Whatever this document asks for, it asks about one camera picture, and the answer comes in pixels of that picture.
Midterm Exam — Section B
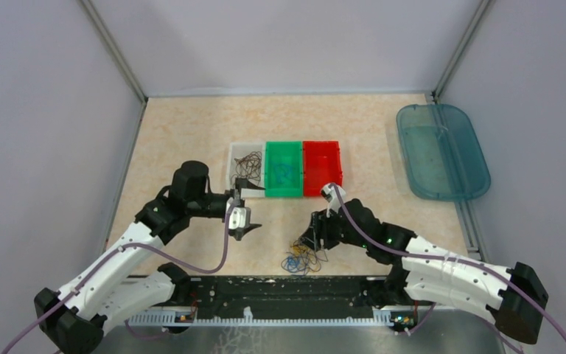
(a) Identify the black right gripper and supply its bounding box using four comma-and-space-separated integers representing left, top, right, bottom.
298, 203, 369, 251

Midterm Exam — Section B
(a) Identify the coloured cable bundle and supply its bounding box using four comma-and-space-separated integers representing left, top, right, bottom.
281, 238, 330, 276

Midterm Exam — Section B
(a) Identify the brown cable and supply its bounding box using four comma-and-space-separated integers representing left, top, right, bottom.
229, 150, 265, 184

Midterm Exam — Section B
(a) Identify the blue cable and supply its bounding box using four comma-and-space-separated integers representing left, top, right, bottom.
270, 159, 296, 189

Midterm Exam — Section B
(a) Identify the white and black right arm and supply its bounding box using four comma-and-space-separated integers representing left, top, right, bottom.
299, 198, 549, 345

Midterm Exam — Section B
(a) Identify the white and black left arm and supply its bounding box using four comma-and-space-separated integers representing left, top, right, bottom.
34, 160, 260, 353

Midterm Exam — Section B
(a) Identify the white plastic bin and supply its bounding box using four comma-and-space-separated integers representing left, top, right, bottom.
225, 141, 265, 198

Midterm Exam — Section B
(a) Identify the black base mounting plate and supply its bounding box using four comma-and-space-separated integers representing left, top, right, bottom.
164, 276, 423, 320

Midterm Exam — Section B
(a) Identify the green plastic bin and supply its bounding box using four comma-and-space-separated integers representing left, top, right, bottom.
264, 141, 304, 198

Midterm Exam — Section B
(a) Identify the red plastic bin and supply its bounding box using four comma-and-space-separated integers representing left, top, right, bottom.
302, 140, 343, 197

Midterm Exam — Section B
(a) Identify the teal transparent plastic basin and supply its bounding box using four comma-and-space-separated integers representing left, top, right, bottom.
396, 104, 491, 202

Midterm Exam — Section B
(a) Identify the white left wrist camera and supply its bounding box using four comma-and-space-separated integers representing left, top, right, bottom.
228, 206, 251, 230

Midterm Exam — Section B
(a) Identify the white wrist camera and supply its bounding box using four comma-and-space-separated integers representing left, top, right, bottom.
321, 183, 346, 215
228, 206, 251, 230

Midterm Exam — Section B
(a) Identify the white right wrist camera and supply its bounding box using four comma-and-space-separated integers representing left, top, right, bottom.
321, 183, 346, 215

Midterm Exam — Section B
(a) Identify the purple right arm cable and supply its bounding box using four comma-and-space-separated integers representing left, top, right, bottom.
329, 183, 566, 354

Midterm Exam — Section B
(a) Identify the white slotted cable duct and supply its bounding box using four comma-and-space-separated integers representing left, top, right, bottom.
128, 310, 394, 327

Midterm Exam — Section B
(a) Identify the right aluminium frame post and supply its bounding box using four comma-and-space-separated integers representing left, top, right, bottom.
430, 0, 495, 104

